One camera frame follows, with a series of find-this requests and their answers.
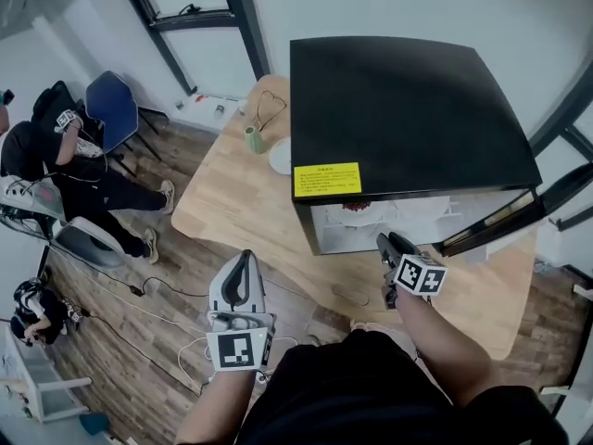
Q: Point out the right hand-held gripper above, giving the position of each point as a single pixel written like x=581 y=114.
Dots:
x=421 y=275

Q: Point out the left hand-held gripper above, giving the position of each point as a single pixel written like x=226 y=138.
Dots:
x=236 y=348

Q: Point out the pile of red beans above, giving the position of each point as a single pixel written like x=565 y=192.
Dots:
x=356 y=207

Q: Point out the black mini fridge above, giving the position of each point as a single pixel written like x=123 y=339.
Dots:
x=398 y=109

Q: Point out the person's right forearm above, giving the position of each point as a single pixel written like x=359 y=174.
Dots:
x=445 y=355

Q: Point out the person's left forearm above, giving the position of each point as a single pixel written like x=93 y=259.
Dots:
x=218 y=406

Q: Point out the person's right shoe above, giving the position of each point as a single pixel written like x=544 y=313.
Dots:
x=366 y=326

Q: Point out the white power strip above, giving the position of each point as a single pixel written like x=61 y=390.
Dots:
x=264 y=377

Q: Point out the pale green cup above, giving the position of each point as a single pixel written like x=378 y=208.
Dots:
x=254 y=139

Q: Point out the person's black clothing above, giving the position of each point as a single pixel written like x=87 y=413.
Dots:
x=361 y=397

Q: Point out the white shell seat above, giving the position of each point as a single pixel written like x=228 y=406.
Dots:
x=88 y=246

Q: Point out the small glass jar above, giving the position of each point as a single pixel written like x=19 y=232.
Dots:
x=219 y=111

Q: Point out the teal plastic bin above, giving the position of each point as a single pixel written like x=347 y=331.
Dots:
x=95 y=424

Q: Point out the white shelf rack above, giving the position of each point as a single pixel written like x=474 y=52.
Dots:
x=60 y=384

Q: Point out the patterned fabric bag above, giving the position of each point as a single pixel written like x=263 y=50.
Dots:
x=90 y=148

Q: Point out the blue chair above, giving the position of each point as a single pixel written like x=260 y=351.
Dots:
x=111 y=109

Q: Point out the white backpack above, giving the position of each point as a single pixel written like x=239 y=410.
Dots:
x=28 y=197

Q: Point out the black chair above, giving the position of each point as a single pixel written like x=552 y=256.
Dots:
x=51 y=102

